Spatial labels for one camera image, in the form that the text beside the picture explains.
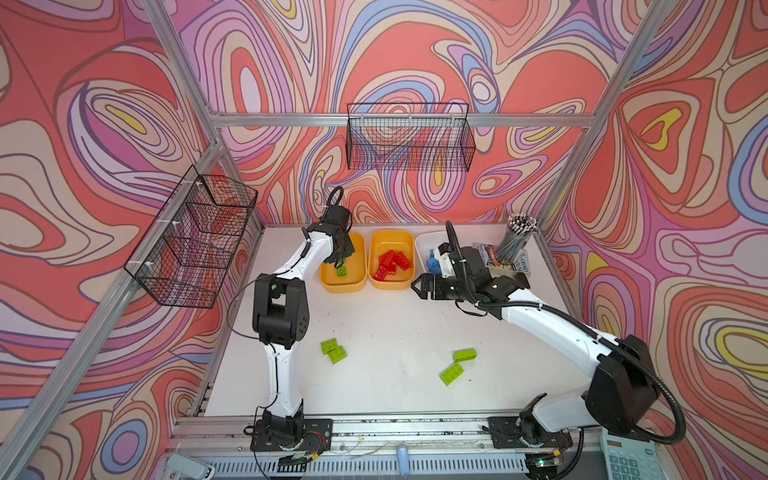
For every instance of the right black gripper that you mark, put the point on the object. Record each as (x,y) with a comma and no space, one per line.
(436,293)

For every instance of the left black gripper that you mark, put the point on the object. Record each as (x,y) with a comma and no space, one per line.
(348,247)

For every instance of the blue lego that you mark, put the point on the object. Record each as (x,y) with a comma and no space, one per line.
(433,264)

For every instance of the red lego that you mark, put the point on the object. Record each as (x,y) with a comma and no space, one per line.
(402,261)
(381,273)
(387,259)

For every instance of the green lego small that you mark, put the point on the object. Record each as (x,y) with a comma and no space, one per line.
(464,355)

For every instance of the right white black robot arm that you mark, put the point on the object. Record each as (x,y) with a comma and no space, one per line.
(623,394)

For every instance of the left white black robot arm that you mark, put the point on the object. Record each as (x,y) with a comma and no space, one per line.
(281,315)

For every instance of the middle yellow plastic bin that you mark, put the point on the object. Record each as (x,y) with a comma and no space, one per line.
(397,240)

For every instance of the yellow plastic bin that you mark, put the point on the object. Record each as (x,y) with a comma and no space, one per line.
(354,270)
(397,240)

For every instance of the left yellow plastic bin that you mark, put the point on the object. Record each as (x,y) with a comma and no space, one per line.
(354,270)

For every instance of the paperback book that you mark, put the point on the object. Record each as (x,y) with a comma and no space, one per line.
(520,263)

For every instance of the white plastic bin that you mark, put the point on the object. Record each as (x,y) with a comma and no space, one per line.
(432,241)

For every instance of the cup of pencils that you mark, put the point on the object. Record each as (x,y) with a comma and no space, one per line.
(519,228)

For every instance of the light green calculator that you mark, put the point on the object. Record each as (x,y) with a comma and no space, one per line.
(627,458)

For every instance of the back black wire basket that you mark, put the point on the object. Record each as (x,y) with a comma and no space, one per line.
(409,136)

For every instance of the black wire basket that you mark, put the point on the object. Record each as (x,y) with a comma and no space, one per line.
(200,228)
(409,136)

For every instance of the left black wire basket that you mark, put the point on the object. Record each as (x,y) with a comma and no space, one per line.
(200,228)

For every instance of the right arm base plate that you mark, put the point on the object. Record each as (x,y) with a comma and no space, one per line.
(513,432)

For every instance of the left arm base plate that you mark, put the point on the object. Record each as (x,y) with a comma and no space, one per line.
(275,435)

